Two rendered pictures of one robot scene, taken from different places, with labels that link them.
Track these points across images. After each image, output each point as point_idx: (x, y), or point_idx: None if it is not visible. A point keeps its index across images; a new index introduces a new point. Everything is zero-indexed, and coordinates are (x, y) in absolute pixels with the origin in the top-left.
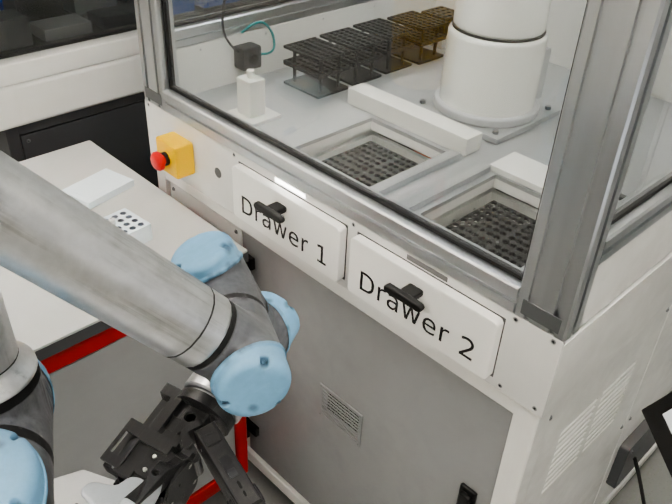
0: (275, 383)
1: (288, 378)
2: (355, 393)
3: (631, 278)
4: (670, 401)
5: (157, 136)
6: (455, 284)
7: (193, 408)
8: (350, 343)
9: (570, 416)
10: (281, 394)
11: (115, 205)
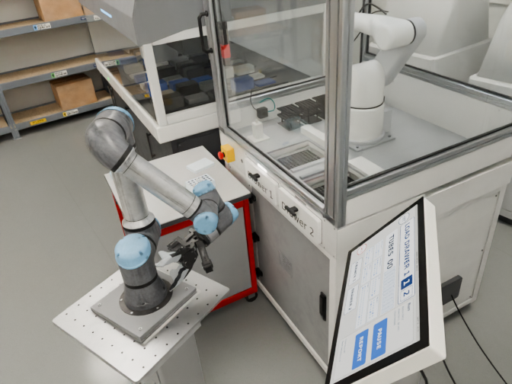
0: (210, 224)
1: (215, 223)
2: (289, 254)
3: (376, 208)
4: (355, 248)
5: (221, 145)
6: (308, 206)
7: (197, 235)
8: (285, 232)
9: None
10: (212, 228)
11: (205, 172)
